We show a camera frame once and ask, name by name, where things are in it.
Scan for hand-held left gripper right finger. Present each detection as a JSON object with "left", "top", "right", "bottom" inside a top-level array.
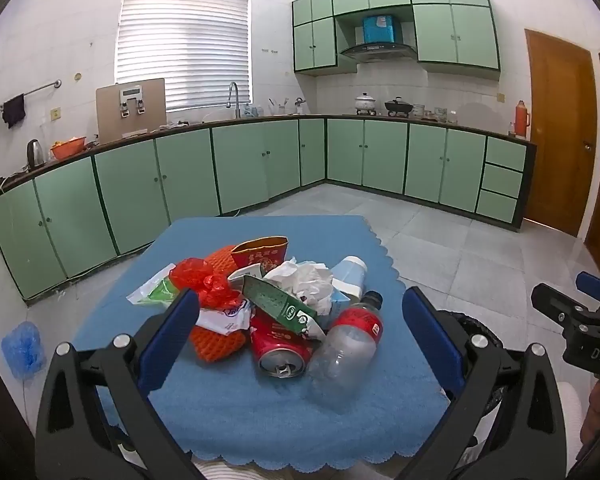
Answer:
[{"left": 401, "top": 286, "right": 568, "bottom": 480}]

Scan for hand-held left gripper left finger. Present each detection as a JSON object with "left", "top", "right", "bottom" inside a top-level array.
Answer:
[{"left": 35, "top": 287, "right": 206, "bottom": 480}]

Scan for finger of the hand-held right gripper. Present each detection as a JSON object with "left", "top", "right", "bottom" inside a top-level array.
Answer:
[
  {"left": 576, "top": 271, "right": 600, "bottom": 307},
  {"left": 531, "top": 283, "right": 588, "bottom": 333}
]

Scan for orange foam fruit net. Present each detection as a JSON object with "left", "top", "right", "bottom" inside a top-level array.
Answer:
[
  {"left": 203, "top": 245, "right": 241, "bottom": 281},
  {"left": 189, "top": 327, "right": 251, "bottom": 363}
]

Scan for red plastic bag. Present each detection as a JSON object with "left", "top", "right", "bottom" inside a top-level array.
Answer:
[{"left": 169, "top": 258, "right": 245, "bottom": 311}]

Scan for light blue packet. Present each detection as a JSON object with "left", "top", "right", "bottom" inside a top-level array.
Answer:
[{"left": 330, "top": 287, "right": 353, "bottom": 316}]

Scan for person's right hand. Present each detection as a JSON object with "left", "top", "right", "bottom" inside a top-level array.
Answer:
[{"left": 580, "top": 379, "right": 600, "bottom": 459}]

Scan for green white plastic packet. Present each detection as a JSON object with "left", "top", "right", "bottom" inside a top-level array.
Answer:
[{"left": 126, "top": 263, "right": 186, "bottom": 307}]

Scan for white plastic wrapper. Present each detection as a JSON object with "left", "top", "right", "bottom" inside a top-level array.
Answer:
[{"left": 196, "top": 300, "right": 253, "bottom": 336}]

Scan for clear plastic bottle red label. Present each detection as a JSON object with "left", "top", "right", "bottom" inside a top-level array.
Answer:
[{"left": 306, "top": 290, "right": 385, "bottom": 403}]

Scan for light blue paper cup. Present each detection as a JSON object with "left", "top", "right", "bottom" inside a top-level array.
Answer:
[{"left": 330, "top": 256, "right": 368, "bottom": 297}]

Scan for crushed red can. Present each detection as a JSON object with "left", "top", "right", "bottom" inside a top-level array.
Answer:
[{"left": 250, "top": 307, "right": 315, "bottom": 380}]

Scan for green paper carton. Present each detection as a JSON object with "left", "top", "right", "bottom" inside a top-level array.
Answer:
[{"left": 227, "top": 275, "right": 328, "bottom": 341}]

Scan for blue scalloped tablecloth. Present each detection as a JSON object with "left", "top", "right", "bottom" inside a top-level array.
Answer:
[{"left": 72, "top": 216, "right": 451, "bottom": 473}]

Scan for red gold snack bag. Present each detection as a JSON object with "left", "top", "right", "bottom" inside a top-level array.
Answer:
[{"left": 230, "top": 236, "right": 288, "bottom": 276}]

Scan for crumpled white tissue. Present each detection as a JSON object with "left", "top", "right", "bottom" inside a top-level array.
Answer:
[{"left": 262, "top": 257, "right": 336, "bottom": 316}]

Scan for blue plastic bag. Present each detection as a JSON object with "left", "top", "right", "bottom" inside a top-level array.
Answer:
[{"left": 1, "top": 322, "right": 47, "bottom": 380}]

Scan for green lower cabinets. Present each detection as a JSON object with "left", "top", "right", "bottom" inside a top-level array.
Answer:
[{"left": 0, "top": 115, "right": 537, "bottom": 303}]

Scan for green cabinets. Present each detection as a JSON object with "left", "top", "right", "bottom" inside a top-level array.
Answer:
[
  {"left": 291, "top": 0, "right": 502, "bottom": 81},
  {"left": 0, "top": 115, "right": 537, "bottom": 303}
]

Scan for red thermos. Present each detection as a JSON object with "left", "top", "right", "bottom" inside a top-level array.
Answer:
[{"left": 509, "top": 100, "right": 531, "bottom": 140}]

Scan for orange plastic basin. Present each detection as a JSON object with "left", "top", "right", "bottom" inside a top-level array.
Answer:
[{"left": 49, "top": 136, "right": 88, "bottom": 161}]

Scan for brown cardboard box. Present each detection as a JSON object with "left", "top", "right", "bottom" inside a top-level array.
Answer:
[{"left": 96, "top": 78, "right": 167, "bottom": 143}]

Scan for steel electric kettle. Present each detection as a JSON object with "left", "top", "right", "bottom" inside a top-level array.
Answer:
[{"left": 26, "top": 139, "right": 47, "bottom": 170}]

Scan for metal faucet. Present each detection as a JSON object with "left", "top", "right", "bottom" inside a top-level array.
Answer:
[{"left": 226, "top": 81, "right": 242, "bottom": 120}]

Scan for dark towel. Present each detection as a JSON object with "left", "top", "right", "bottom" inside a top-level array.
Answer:
[{"left": 1, "top": 94, "right": 27, "bottom": 129}]

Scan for green upper cabinets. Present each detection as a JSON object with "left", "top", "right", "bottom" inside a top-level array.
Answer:
[{"left": 291, "top": 0, "right": 502, "bottom": 81}]

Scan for black range hood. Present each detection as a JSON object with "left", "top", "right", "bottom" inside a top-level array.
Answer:
[{"left": 339, "top": 42, "right": 417, "bottom": 64}]

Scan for white window blind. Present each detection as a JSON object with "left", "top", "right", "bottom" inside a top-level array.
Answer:
[{"left": 116, "top": 0, "right": 253, "bottom": 113}]

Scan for blue box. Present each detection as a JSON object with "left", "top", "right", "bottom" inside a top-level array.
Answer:
[{"left": 362, "top": 15, "right": 398, "bottom": 45}]

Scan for metal towel rail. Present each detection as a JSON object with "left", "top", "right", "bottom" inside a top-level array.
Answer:
[{"left": 0, "top": 79, "right": 62, "bottom": 111}]

